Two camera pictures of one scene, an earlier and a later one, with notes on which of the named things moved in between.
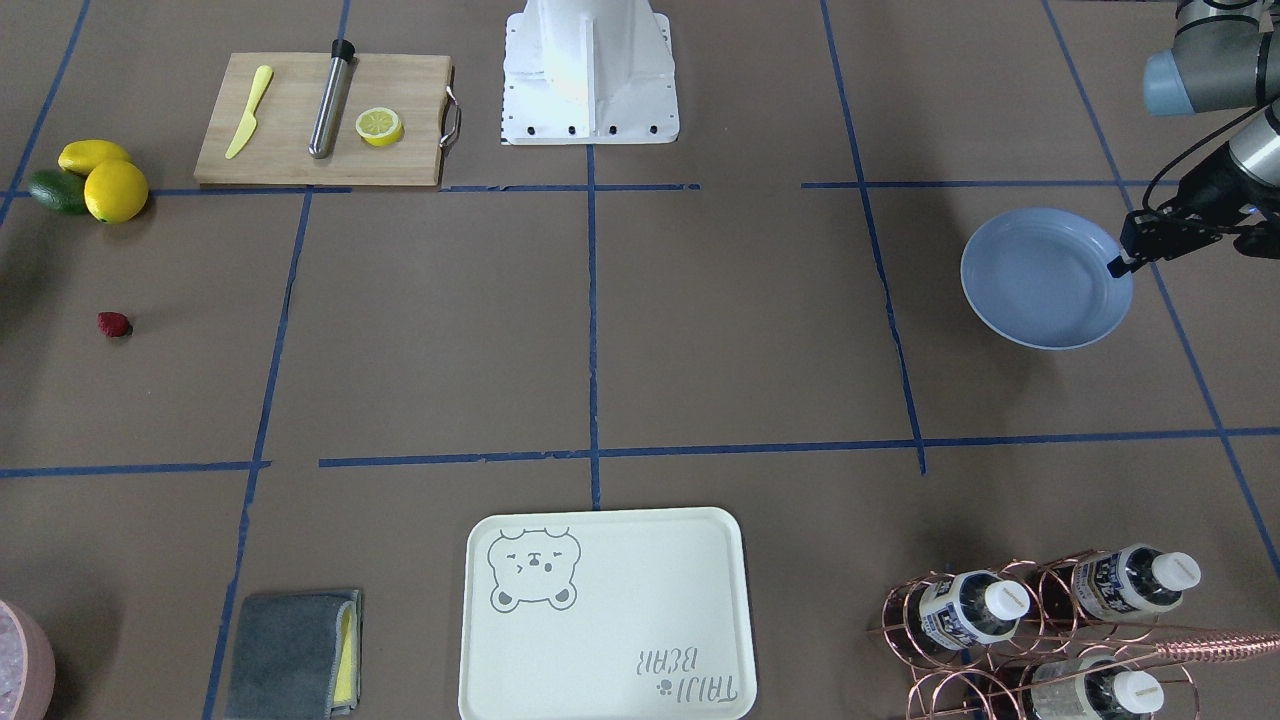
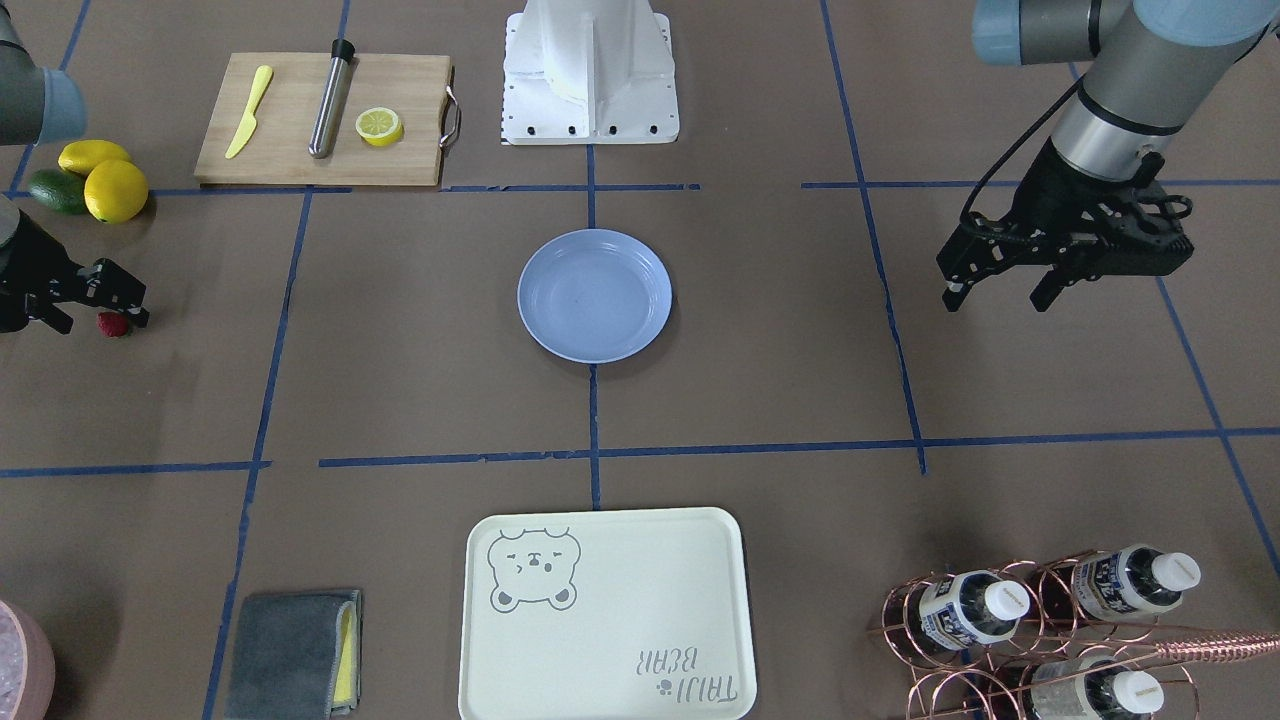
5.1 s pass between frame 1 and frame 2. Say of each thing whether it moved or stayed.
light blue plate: moved
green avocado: stayed
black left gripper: moved
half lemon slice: stayed
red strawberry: stayed
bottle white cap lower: stayed
